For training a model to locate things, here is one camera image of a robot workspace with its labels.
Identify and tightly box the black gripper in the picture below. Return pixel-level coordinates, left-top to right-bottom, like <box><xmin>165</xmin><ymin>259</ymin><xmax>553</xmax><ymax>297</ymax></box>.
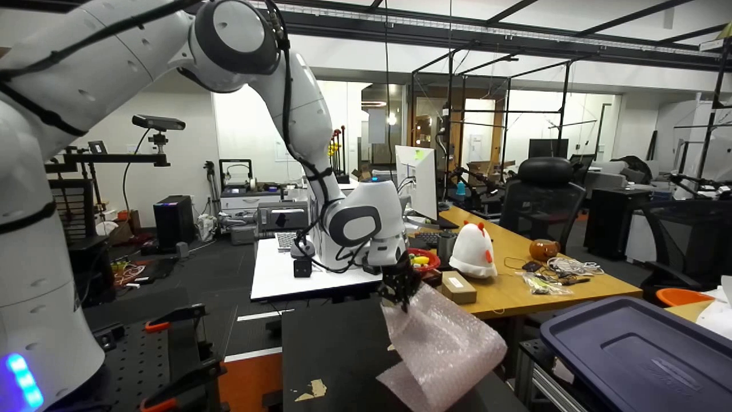
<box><xmin>380</xmin><ymin>254</ymin><xmax>423</xmax><ymax>313</ymax></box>

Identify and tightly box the pink bubble plastic sheet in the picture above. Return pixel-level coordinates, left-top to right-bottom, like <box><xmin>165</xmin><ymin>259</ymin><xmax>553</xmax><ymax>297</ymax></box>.
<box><xmin>375</xmin><ymin>282</ymin><xmax>509</xmax><ymax>412</ymax></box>

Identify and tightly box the red bowl with items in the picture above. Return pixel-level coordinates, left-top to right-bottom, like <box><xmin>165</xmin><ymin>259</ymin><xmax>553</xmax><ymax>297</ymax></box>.
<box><xmin>407</xmin><ymin>246</ymin><xmax>443</xmax><ymax>282</ymax></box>

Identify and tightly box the small tan box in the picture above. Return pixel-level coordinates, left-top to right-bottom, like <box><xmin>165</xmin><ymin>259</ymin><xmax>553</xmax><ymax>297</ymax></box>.
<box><xmin>438</xmin><ymin>269</ymin><xmax>478</xmax><ymax>307</ymax></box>

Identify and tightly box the white plastic bag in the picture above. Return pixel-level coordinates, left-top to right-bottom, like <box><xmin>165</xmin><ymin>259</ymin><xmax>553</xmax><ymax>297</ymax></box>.
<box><xmin>446</xmin><ymin>219</ymin><xmax>498</xmax><ymax>282</ymax></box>

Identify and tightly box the black joystick controller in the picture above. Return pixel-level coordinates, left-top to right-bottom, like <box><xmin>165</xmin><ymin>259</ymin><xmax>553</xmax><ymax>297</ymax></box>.
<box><xmin>289</xmin><ymin>235</ymin><xmax>316</xmax><ymax>278</ymax></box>

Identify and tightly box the wooden desk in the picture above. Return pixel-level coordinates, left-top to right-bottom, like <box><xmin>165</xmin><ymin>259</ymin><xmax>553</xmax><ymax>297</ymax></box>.
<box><xmin>436</xmin><ymin>204</ymin><xmax>642</xmax><ymax>319</ymax></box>

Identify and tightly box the white equipment cabinet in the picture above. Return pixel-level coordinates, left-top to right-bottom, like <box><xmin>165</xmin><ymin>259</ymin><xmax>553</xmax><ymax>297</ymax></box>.
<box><xmin>394</xmin><ymin>143</ymin><xmax>438</xmax><ymax>222</ymax></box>

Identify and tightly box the white table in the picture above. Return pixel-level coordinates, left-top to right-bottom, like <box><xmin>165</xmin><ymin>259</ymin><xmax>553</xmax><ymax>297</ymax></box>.
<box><xmin>248</xmin><ymin>235</ymin><xmax>383</xmax><ymax>301</ymax></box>

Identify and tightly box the grey machine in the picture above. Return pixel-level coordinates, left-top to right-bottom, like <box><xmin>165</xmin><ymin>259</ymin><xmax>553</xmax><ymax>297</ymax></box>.
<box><xmin>255</xmin><ymin>199</ymin><xmax>311</xmax><ymax>235</ymax></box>

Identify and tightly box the orange ball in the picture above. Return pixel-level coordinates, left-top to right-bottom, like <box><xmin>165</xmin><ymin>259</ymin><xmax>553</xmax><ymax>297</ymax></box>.
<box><xmin>529</xmin><ymin>238</ymin><xmax>562</xmax><ymax>262</ymax></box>

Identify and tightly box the clutter of small parts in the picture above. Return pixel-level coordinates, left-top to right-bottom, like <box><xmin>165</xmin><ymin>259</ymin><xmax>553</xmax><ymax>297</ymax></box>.
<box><xmin>521</xmin><ymin>254</ymin><xmax>604</xmax><ymax>297</ymax></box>

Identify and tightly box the black office chair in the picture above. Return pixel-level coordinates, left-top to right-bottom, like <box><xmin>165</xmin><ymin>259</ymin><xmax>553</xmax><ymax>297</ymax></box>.
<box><xmin>498</xmin><ymin>156</ymin><xmax>589</xmax><ymax>246</ymax></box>

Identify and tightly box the black bin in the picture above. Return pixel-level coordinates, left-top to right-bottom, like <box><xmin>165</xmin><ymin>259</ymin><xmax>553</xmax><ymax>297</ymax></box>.
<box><xmin>585</xmin><ymin>186</ymin><xmax>650</xmax><ymax>260</ymax></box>

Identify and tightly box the black computer tower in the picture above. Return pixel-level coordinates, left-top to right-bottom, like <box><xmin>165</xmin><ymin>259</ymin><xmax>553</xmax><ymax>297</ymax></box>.
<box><xmin>152</xmin><ymin>194</ymin><xmax>198</xmax><ymax>250</ymax></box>

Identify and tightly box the dark blue bin lid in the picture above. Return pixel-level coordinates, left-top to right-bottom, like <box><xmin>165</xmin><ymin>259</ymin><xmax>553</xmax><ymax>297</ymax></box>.
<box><xmin>538</xmin><ymin>295</ymin><xmax>732</xmax><ymax>412</ymax></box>

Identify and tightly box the orange bowl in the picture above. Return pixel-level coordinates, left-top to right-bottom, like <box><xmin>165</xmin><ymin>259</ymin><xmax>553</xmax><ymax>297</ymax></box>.
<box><xmin>654</xmin><ymin>285</ymin><xmax>715</xmax><ymax>308</ymax></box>

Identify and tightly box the black clamp orange handle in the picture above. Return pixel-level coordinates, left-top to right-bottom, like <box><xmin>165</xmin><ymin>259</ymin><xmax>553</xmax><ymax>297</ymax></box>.
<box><xmin>138</xmin><ymin>356</ymin><xmax>227</xmax><ymax>412</ymax></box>
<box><xmin>143</xmin><ymin>301</ymin><xmax>208</xmax><ymax>335</ymax></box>

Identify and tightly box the black camera on stand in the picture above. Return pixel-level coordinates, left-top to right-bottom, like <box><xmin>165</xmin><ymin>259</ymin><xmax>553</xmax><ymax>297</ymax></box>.
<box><xmin>129</xmin><ymin>112</ymin><xmax>188</xmax><ymax>132</ymax></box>

